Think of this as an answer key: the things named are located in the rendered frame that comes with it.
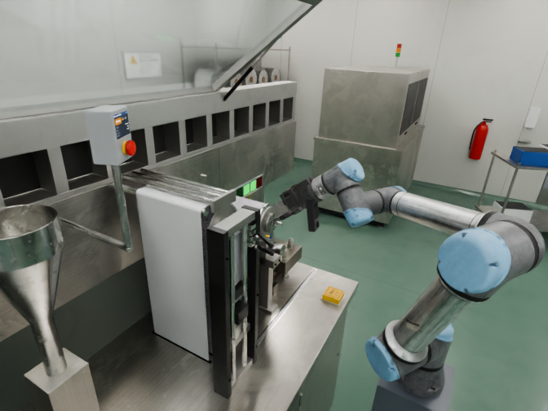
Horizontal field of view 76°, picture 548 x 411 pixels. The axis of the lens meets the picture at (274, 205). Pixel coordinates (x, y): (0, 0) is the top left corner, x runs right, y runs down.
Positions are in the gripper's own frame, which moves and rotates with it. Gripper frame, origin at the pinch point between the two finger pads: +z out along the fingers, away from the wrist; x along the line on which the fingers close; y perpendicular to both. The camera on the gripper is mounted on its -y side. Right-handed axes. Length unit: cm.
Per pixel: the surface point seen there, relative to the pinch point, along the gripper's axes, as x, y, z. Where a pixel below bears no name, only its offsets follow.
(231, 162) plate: -24.4, 30.1, 23.2
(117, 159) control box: 57, 30, -19
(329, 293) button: -14.4, -37.9, 8.6
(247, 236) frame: 31.8, 3.1, -13.0
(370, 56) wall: -450, 98, 40
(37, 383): 76, 2, 18
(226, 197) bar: 27.6, 14.7, -10.3
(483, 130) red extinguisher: -433, -71, -33
